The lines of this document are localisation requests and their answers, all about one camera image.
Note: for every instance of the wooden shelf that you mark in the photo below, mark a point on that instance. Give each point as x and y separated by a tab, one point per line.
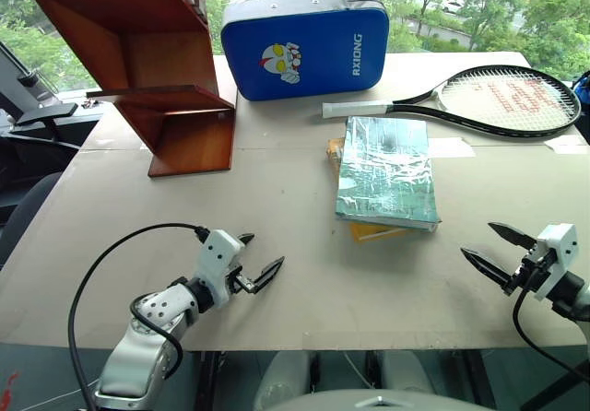
193	144

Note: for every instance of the blue bag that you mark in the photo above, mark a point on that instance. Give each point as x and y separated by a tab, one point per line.
584	90

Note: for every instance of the yellow book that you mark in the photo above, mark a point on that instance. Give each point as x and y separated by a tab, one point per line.
369	234

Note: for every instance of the teal green book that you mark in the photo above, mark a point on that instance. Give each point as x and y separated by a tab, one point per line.
387	171

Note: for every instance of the black white tennis racket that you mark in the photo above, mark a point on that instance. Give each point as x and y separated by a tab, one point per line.
355	109

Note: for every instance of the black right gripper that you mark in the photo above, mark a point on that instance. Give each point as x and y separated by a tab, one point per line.
534	270

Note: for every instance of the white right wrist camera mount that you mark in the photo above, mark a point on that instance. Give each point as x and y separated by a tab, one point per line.
560	245

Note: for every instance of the blue cartoon print pad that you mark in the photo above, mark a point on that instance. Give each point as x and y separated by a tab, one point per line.
313	61

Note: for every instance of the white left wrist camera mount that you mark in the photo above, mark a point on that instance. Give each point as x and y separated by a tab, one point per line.
216	254

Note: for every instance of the grey rounded housing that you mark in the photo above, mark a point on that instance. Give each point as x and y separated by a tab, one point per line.
403	372
286	379

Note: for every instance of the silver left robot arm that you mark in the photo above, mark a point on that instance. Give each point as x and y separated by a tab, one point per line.
138	365

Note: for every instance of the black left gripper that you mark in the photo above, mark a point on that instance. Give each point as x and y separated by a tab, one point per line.
239	279

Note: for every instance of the white tape patch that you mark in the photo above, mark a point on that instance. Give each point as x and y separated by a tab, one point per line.
451	148
569	145

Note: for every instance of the black office chair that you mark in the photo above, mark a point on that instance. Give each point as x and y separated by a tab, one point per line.
27	199

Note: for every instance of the black clamp stand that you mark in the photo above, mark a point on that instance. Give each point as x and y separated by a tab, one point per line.
32	80

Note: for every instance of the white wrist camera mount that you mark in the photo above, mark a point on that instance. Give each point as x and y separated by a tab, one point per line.
216	254
560	245

